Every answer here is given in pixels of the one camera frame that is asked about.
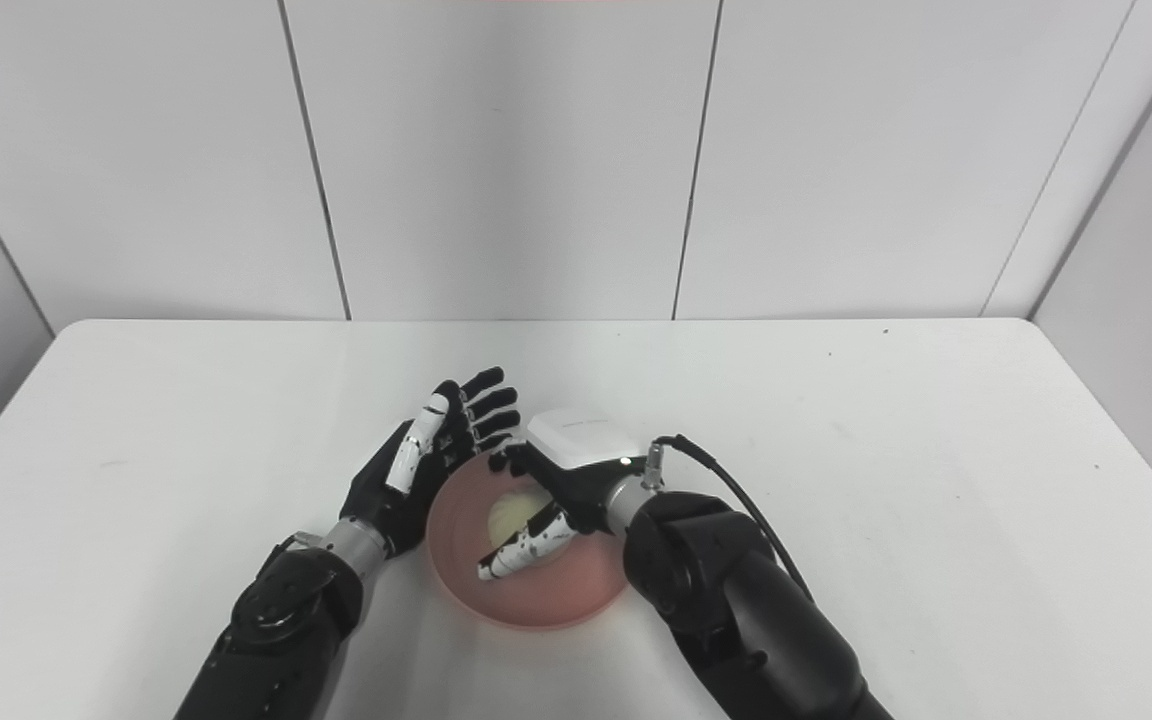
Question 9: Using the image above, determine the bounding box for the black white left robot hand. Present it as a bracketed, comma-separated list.
[341, 367, 522, 557]

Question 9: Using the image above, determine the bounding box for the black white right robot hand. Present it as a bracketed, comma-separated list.
[477, 407, 649, 582]

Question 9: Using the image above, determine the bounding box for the cream steamed bun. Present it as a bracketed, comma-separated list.
[487, 492, 563, 563]

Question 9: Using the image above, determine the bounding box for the pink round plate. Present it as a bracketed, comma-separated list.
[425, 450, 633, 631]

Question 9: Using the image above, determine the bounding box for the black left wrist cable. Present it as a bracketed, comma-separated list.
[254, 532, 325, 573]

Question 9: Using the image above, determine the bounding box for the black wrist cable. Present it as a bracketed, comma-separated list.
[254, 532, 325, 573]
[640, 435, 817, 603]

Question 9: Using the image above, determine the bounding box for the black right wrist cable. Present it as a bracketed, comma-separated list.
[640, 435, 817, 603]

